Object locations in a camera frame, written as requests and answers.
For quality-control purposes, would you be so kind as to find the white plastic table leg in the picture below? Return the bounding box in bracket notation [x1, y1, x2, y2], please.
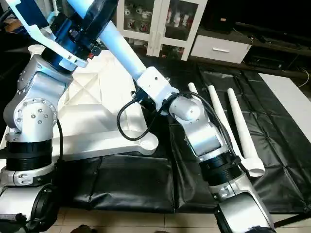
[188, 82, 201, 100]
[227, 88, 266, 177]
[207, 85, 242, 156]
[66, 0, 149, 84]

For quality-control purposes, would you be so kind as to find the white plastic table top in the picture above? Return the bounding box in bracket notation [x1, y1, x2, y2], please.
[0, 44, 159, 162]

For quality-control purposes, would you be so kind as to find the white glass door cabinet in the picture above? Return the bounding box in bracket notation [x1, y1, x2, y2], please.
[117, 0, 207, 61]

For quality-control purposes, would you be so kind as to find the black work mat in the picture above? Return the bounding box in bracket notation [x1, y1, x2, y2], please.
[0, 29, 311, 215]

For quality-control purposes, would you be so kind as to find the white drawer unit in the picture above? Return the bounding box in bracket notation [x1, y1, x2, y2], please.
[190, 35, 253, 65]

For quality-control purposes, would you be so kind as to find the white flat board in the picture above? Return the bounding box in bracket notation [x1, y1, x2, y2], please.
[259, 72, 311, 117]

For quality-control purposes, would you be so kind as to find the dark low media cabinet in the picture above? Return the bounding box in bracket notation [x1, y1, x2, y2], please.
[247, 32, 311, 73]

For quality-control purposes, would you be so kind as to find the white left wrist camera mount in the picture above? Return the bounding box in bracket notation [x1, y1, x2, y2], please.
[5, 0, 89, 68]

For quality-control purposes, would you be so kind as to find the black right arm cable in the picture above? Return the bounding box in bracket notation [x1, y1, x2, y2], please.
[117, 95, 157, 142]

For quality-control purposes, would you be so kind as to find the black metal frame leg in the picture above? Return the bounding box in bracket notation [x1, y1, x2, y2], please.
[275, 213, 311, 230]

